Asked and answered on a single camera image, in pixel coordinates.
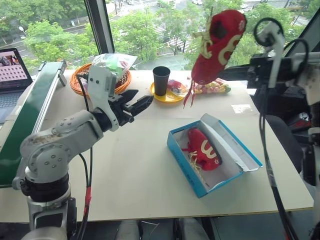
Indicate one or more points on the blue cardboard shoe box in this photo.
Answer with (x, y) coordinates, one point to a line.
(200, 182)

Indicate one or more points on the yellow plate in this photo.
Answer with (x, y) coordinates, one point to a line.
(172, 98)

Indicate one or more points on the red embroidered shoe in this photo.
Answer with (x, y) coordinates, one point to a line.
(202, 147)
(212, 62)

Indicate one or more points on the small clear bag of sweets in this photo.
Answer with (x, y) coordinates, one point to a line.
(177, 86)

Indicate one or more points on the dark window pillar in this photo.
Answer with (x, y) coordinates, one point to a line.
(100, 25)

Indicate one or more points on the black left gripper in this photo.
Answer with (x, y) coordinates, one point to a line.
(120, 110)

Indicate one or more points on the green conveyor belt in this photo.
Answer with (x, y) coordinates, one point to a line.
(22, 120)

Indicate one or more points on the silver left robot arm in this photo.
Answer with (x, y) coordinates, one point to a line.
(50, 155)

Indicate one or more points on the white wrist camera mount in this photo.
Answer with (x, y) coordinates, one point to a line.
(100, 82)
(273, 50)

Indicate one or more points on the clear bag of colourful toys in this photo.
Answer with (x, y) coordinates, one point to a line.
(120, 63)

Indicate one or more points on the grey rounded shape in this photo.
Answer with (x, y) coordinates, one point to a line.
(127, 231)

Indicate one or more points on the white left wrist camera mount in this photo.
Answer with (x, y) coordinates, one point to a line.
(100, 82)

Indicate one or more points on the black mesh office chair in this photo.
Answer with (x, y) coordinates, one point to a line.
(282, 135)

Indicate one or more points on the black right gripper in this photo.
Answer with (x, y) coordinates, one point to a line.
(257, 71)

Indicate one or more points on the orange woven basket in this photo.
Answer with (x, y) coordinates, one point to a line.
(80, 87)

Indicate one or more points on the open laptop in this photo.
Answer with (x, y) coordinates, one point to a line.
(11, 72)

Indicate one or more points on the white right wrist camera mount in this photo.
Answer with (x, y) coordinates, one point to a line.
(273, 50)

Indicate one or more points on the dark slanted window frame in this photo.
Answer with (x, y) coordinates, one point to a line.
(307, 22)

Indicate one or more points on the red and white object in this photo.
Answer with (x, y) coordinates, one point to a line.
(303, 118)

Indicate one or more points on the black plastic cup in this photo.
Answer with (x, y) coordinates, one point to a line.
(161, 82)

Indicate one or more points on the large clear bag of sweets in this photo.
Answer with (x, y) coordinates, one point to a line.
(215, 88)

